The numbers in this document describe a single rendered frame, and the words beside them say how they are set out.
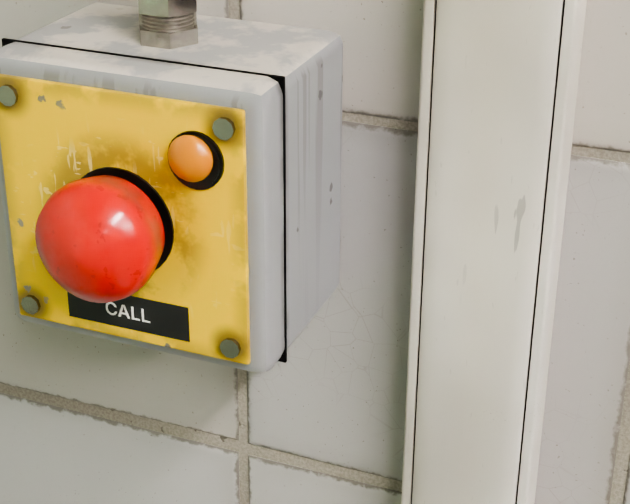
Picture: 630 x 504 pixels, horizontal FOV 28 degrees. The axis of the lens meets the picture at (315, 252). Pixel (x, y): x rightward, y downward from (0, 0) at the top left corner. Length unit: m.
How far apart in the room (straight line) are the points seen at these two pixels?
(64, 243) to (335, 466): 0.18
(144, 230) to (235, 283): 0.04
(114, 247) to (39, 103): 0.06
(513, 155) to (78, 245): 0.14
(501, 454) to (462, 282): 0.07
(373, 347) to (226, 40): 0.13
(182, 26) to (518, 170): 0.12
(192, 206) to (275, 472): 0.17
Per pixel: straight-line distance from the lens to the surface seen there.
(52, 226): 0.39
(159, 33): 0.41
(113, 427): 0.56
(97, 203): 0.38
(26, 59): 0.41
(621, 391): 0.46
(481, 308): 0.43
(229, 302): 0.40
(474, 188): 0.42
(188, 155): 0.38
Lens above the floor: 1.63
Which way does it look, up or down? 27 degrees down
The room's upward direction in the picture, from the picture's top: straight up
